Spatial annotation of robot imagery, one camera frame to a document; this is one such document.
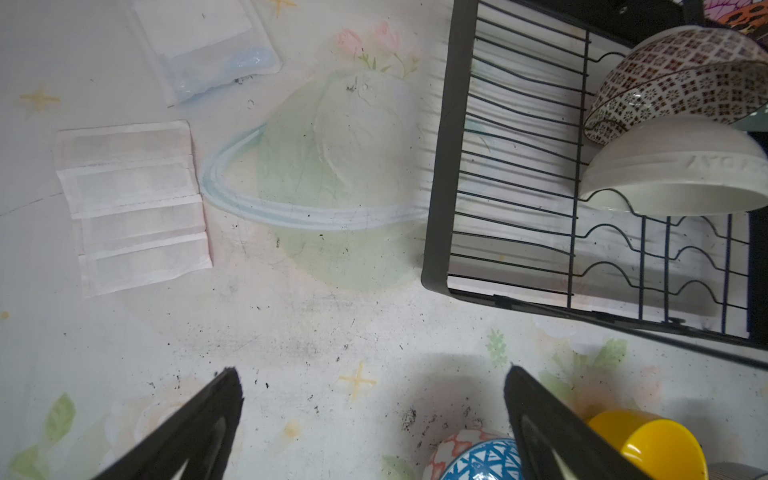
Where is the blue patterned bowl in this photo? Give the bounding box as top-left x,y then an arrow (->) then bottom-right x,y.
422,428 -> 523,480

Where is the mint green bowl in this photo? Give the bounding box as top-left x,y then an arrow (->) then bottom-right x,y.
733,105 -> 768,132

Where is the clear ribbed plastic packet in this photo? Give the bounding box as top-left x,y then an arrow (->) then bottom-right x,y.
54,121 -> 212,297

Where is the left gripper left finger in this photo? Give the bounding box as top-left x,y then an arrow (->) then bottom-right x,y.
97,367 -> 244,479

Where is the pink striped glass bowl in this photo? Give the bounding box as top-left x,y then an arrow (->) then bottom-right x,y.
708,462 -> 768,480

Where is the black white patterned bowl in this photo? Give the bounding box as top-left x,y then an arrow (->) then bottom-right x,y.
584,26 -> 767,145

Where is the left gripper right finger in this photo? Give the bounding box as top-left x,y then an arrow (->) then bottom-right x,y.
504,366 -> 648,479

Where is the yellow bowl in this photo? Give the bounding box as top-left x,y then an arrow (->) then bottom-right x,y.
587,410 -> 709,480

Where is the cream white bowl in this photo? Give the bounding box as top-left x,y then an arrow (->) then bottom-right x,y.
579,115 -> 767,217

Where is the black wire dish rack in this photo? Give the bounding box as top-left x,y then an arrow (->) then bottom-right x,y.
422,1 -> 767,370

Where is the clear square plastic packet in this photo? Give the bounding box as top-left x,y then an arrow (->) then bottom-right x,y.
122,0 -> 282,106

